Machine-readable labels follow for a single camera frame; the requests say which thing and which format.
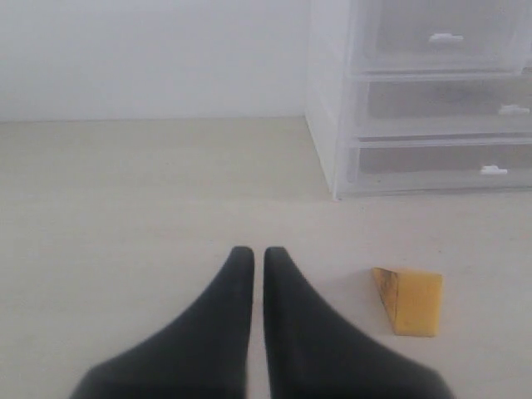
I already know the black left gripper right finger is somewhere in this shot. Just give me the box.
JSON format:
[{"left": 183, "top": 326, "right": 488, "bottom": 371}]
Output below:
[{"left": 264, "top": 247, "right": 454, "bottom": 398}]

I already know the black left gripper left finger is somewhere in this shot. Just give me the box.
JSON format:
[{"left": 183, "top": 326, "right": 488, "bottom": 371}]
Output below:
[{"left": 71, "top": 246, "right": 254, "bottom": 398}]

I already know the yellow wedge sponge block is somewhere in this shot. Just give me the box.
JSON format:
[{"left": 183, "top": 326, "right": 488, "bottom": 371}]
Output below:
[{"left": 372, "top": 268, "right": 443, "bottom": 337}]

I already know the clear bottom wide drawer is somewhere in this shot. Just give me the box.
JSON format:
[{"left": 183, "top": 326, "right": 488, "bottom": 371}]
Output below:
[{"left": 345, "top": 138, "right": 531, "bottom": 193}]

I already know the clear wide drawer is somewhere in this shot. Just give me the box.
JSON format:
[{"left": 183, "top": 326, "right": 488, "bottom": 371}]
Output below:
[
  {"left": 346, "top": 71, "right": 531, "bottom": 137},
  {"left": 345, "top": 138, "right": 531, "bottom": 193}
]

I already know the white plastic drawer cabinet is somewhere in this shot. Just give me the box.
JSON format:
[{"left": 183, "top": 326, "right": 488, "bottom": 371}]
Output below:
[{"left": 305, "top": 1, "right": 531, "bottom": 198}]

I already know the clear middle wide drawer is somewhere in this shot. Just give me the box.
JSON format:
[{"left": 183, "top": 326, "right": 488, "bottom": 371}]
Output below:
[{"left": 346, "top": 71, "right": 531, "bottom": 137}]

